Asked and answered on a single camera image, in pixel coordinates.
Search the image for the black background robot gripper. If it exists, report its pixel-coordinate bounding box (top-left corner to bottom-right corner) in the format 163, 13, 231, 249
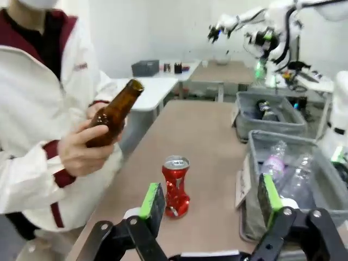
208, 23, 223, 44

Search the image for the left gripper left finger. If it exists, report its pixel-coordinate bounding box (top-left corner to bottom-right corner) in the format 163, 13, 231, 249
83, 182, 169, 261

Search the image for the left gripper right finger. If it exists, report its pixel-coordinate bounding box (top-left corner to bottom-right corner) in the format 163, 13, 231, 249
251, 173, 340, 261

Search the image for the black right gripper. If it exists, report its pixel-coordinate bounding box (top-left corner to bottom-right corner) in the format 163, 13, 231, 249
333, 161, 348, 188

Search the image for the clear bottle with pink label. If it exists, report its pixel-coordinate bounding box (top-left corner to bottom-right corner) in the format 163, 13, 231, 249
263, 140, 289, 181

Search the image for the brown glass beer bottle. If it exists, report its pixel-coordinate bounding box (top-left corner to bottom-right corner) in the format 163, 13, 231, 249
255, 99, 286, 122
85, 78, 145, 149

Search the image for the person's right forearm white sleeve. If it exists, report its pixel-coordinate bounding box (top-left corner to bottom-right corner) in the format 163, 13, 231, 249
0, 140, 79, 226

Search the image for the person's left forearm white sleeve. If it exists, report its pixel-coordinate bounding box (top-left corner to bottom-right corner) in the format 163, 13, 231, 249
78, 69, 120, 109

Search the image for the grey fabric basket for plastics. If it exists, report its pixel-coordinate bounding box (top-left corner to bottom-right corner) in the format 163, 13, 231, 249
239, 129, 348, 243

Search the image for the crushed red soda can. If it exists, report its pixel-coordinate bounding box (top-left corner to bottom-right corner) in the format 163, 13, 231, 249
162, 155, 191, 218

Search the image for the grey fabric basket for glass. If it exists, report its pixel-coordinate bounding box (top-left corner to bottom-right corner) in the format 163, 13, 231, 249
234, 91, 308, 144

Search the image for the person's right hand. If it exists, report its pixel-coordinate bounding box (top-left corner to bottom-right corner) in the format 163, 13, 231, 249
58, 123, 122, 179

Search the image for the person's left hand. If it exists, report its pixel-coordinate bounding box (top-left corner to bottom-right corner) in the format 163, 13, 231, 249
86, 104, 100, 120

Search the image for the clear bowl on table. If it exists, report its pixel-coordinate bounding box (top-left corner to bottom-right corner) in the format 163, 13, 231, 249
214, 53, 231, 66

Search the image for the white label card with print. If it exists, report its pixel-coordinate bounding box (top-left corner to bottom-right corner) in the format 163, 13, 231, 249
235, 156, 251, 209

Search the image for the crumpled clear plastic bottle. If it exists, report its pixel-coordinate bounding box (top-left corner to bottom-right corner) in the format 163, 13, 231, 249
279, 153, 316, 208

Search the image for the brown wooden background table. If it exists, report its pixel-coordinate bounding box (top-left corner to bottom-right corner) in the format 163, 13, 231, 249
189, 61, 256, 103

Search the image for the white background desk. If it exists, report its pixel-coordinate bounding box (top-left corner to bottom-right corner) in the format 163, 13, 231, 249
156, 60, 203, 82

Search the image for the green lit bottle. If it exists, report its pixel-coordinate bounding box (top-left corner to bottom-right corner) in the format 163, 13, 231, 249
256, 60, 266, 80

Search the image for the dark grey storage box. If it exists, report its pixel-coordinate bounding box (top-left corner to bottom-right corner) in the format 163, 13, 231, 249
131, 59, 160, 77

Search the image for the white rounded side table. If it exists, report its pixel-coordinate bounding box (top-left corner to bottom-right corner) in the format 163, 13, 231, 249
115, 77, 179, 113

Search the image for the person in white maroon jacket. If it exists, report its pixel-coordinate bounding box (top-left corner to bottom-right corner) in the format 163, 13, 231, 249
0, 0, 120, 240

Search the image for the white desk with cables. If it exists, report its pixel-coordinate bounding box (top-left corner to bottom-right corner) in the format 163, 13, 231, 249
282, 66, 335, 139

